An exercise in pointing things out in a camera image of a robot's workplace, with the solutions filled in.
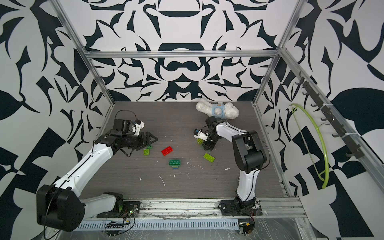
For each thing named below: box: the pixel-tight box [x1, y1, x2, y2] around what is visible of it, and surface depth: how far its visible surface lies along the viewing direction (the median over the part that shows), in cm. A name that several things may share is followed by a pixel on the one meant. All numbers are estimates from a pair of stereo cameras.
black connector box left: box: [105, 223, 124, 231], surface depth 74 cm
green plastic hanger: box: [288, 103, 329, 189], surface depth 64 cm
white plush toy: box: [196, 98, 239, 120], surface depth 107 cm
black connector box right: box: [238, 222, 254, 235], surface depth 73 cm
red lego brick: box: [161, 146, 173, 157], surface depth 95 cm
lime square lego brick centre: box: [143, 148, 151, 156], surface depth 93 cm
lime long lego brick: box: [203, 152, 216, 163], surface depth 93 cm
